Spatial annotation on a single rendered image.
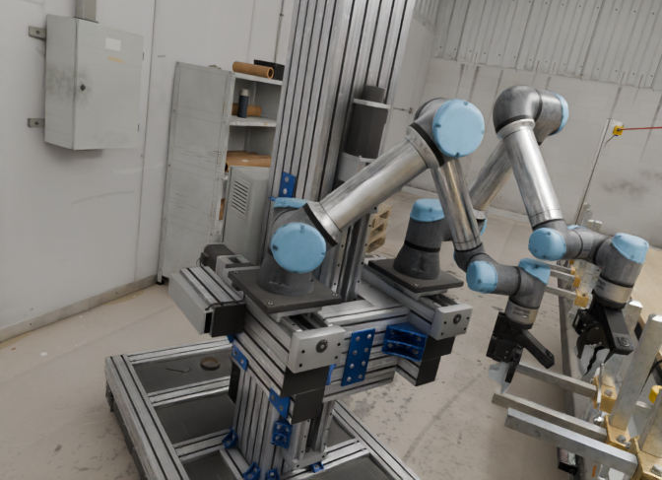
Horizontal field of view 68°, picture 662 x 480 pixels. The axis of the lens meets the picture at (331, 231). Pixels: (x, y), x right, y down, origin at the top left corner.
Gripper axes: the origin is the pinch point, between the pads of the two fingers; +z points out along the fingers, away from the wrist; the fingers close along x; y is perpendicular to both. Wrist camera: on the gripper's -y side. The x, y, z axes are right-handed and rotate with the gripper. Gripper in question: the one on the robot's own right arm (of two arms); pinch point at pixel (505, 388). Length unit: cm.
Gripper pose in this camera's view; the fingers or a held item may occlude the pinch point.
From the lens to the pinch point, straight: 142.9
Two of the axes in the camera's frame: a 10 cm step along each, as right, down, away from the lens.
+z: -1.8, 9.5, 2.7
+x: -4.0, 1.8, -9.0
